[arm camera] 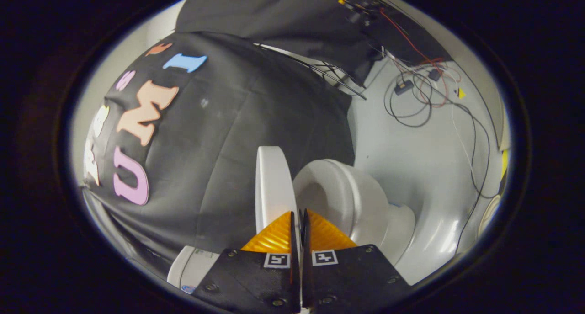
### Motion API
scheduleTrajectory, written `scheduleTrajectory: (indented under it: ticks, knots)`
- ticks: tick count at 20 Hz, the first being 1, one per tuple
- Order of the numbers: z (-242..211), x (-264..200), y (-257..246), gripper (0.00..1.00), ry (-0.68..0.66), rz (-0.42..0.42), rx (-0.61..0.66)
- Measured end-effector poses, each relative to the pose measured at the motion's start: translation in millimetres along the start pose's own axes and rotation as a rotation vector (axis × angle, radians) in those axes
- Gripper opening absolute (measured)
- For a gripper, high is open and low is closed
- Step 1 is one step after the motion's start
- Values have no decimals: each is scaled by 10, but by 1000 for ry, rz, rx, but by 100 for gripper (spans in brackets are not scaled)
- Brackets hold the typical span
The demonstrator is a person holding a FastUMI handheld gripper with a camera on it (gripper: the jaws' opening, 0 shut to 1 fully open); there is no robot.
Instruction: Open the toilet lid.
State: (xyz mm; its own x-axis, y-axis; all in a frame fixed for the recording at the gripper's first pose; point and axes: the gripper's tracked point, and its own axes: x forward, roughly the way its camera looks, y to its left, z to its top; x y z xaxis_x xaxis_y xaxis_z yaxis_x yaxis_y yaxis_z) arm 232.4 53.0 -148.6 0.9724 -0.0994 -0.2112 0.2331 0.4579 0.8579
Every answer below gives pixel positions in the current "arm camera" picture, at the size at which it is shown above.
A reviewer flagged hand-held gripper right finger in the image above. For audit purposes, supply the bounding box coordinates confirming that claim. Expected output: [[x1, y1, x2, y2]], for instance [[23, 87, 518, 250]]
[[301, 208, 412, 312]]

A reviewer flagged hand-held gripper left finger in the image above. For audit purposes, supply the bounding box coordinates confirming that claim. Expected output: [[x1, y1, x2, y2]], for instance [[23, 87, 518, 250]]
[[192, 211, 303, 314]]

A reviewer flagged white toilet lid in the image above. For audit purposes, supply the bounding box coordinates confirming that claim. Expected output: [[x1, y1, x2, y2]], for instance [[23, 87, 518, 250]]
[[255, 146, 303, 260]]

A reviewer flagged white toilet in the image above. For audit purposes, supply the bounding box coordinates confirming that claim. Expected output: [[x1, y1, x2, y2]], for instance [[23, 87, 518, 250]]
[[167, 159, 460, 294]]

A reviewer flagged black backdrop cloth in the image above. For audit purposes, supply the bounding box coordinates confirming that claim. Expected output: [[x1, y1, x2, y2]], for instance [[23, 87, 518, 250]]
[[82, 0, 453, 271]]

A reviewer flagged black tripod stand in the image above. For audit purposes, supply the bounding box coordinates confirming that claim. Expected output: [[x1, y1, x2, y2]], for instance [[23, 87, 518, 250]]
[[254, 43, 369, 101]]

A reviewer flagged black floor cable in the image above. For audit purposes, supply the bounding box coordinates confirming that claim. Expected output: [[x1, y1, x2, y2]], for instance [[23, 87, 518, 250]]
[[383, 67, 504, 255]]

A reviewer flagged red floor cable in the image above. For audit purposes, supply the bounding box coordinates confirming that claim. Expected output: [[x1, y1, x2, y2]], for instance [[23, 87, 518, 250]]
[[378, 7, 461, 109]]

